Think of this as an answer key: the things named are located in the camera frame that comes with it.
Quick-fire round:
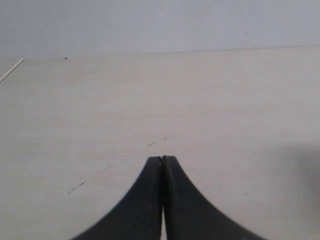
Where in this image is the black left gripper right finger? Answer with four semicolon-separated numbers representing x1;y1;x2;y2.
161;155;261;240

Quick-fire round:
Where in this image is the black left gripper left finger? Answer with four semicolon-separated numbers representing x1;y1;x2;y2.
74;156;162;240

